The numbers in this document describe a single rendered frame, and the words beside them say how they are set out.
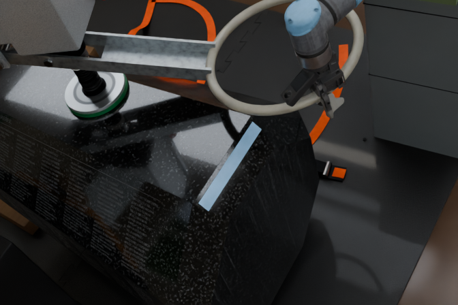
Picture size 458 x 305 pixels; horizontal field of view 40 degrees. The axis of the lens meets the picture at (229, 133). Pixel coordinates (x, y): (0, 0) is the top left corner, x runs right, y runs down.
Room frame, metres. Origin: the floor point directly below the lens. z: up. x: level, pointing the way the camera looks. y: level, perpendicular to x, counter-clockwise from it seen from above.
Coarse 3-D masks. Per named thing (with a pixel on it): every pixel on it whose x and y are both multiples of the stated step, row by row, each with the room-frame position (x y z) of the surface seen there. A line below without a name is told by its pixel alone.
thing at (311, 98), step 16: (272, 0) 1.54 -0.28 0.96; (288, 0) 1.52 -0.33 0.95; (240, 16) 1.54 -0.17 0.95; (352, 16) 1.31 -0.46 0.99; (224, 32) 1.50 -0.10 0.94; (352, 48) 1.19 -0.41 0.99; (208, 64) 1.39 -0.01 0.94; (352, 64) 1.14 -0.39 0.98; (208, 80) 1.33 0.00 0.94; (224, 96) 1.24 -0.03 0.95; (304, 96) 1.11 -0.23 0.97; (256, 112) 1.13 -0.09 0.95; (272, 112) 1.11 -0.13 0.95; (288, 112) 1.09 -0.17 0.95
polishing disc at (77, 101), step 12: (108, 72) 1.61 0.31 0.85; (72, 84) 1.62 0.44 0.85; (108, 84) 1.55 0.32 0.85; (120, 84) 1.53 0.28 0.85; (72, 96) 1.56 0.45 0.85; (84, 96) 1.54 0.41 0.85; (96, 96) 1.52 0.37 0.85; (108, 96) 1.50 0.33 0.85; (120, 96) 1.49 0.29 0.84; (72, 108) 1.51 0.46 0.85; (84, 108) 1.49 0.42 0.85; (96, 108) 1.47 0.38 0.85
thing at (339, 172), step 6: (318, 162) 1.51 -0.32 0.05; (324, 162) 1.50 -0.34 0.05; (330, 162) 1.49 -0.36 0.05; (318, 168) 1.48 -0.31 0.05; (324, 168) 1.47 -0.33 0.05; (330, 168) 1.47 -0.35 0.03; (336, 168) 1.46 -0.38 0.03; (342, 168) 1.45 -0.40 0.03; (318, 174) 1.47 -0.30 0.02; (324, 174) 1.44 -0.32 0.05; (330, 174) 1.45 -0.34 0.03; (336, 174) 1.43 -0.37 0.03; (342, 174) 1.42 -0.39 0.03; (336, 180) 1.41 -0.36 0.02; (342, 180) 1.40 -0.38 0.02
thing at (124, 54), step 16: (96, 32) 1.60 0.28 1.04; (112, 48) 1.56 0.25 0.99; (128, 48) 1.55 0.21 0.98; (144, 48) 1.53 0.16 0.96; (160, 48) 1.52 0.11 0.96; (176, 48) 1.50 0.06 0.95; (192, 48) 1.48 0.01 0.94; (208, 48) 1.46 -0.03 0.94; (0, 64) 1.55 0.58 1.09; (16, 64) 1.57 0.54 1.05; (32, 64) 1.55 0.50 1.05; (48, 64) 1.52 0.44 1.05; (64, 64) 1.52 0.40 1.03; (80, 64) 1.50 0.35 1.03; (96, 64) 1.48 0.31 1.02; (112, 64) 1.46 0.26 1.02; (128, 64) 1.44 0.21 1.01; (144, 64) 1.42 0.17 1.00; (160, 64) 1.41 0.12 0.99; (176, 64) 1.44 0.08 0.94; (192, 64) 1.43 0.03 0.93
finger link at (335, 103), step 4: (332, 96) 1.07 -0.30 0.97; (320, 100) 1.08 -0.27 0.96; (332, 100) 1.07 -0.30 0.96; (336, 100) 1.07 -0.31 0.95; (340, 100) 1.07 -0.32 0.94; (332, 104) 1.07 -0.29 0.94; (336, 104) 1.07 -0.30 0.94; (340, 104) 1.07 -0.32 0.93; (324, 108) 1.07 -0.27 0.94; (332, 108) 1.06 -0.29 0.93; (336, 108) 1.06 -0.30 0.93; (328, 112) 1.05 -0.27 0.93; (332, 112) 1.06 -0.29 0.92; (328, 116) 1.07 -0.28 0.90; (332, 116) 1.06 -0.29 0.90
